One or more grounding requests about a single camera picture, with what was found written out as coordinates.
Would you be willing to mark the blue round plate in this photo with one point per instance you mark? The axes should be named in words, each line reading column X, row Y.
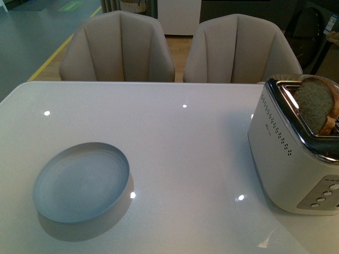
column 81, row 183

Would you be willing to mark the dark washing machine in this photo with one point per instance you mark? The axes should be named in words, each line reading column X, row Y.
column 306, row 34

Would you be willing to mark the silver two-slot toaster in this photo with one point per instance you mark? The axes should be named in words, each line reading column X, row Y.
column 298, row 169

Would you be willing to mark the dark kitchen counter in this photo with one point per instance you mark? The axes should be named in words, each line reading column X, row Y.
column 279, row 12

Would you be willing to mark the beige chair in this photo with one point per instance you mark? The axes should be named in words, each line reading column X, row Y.
column 118, row 46
column 238, row 48

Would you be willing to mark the grey curtain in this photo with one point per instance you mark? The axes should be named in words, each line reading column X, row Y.
column 110, row 5

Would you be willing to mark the brown bread slice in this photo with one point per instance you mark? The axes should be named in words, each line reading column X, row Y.
column 317, row 100

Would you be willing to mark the white tall cabinet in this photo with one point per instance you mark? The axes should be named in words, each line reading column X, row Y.
column 179, row 17

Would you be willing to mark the beige right chair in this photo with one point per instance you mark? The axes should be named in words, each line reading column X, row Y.
column 238, row 48

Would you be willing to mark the woven laundry basket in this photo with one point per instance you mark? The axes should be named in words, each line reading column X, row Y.
column 133, row 6

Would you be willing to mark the beige left chair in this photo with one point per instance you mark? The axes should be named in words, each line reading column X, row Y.
column 118, row 46

